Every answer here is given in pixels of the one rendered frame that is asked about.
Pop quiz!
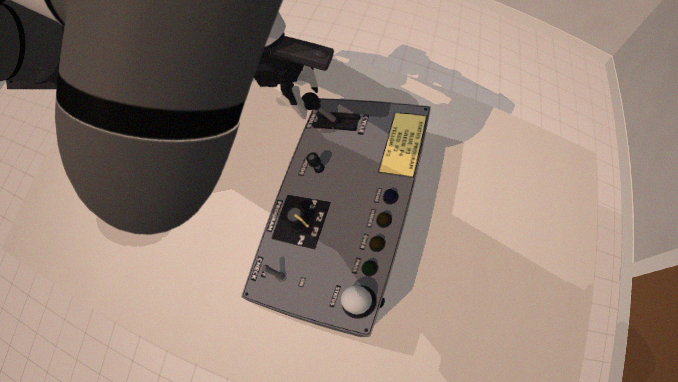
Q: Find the grey control console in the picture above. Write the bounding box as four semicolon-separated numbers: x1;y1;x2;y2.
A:
241;92;431;337

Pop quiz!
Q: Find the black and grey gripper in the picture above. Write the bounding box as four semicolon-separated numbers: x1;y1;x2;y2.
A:
254;33;318;119

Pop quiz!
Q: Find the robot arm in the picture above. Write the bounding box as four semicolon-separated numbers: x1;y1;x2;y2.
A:
0;0;286;235

